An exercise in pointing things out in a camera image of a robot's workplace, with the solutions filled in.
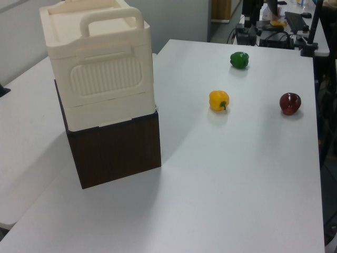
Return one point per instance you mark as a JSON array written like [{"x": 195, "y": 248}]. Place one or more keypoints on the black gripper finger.
[
  {"x": 248, "y": 21},
  {"x": 256, "y": 20}
]

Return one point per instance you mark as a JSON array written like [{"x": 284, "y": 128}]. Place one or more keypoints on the black camera pole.
[{"x": 314, "y": 23}]

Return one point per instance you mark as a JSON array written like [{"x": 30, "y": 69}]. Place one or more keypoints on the dark green electronic device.
[{"x": 246, "y": 34}]

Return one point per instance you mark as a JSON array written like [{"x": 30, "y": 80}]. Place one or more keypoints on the black keyboard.
[{"x": 295, "y": 22}]

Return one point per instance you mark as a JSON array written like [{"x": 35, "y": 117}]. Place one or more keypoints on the cream plastic storage cabinet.
[{"x": 105, "y": 79}]

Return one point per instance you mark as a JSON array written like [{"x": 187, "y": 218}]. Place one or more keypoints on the tan wooden panel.
[{"x": 221, "y": 10}]

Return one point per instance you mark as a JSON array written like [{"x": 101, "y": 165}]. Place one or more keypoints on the black camera clamp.
[{"x": 309, "y": 49}]

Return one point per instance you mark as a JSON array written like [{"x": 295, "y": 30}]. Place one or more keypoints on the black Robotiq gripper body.
[{"x": 252, "y": 6}]

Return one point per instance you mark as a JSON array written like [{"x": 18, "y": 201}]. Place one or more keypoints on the black computer mouse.
[{"x": 306, "y": 15}]

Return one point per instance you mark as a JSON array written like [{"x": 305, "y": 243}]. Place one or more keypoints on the yellow bell pepper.
[{"x": 218, "y": 100}]

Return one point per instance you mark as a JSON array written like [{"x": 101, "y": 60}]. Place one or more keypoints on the black bracket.
[{"x": 3, "y": 91}]

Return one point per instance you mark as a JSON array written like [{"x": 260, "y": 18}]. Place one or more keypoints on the dark brown wooden box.
[{"x": 116, "y": 153}]

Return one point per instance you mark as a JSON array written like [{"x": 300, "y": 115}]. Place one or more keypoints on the green bell pepper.
[{"x": 239, "y": 60}]

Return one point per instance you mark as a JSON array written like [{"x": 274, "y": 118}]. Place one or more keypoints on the dark red apple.
[{"x": 289, "y": 103}]

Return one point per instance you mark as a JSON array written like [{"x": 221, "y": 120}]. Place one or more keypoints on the black electronics box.
[{"x": 276, "y": 40}]

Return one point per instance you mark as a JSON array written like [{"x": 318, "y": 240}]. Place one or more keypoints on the small yellow object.
[{"x": 277, "y": 23}]

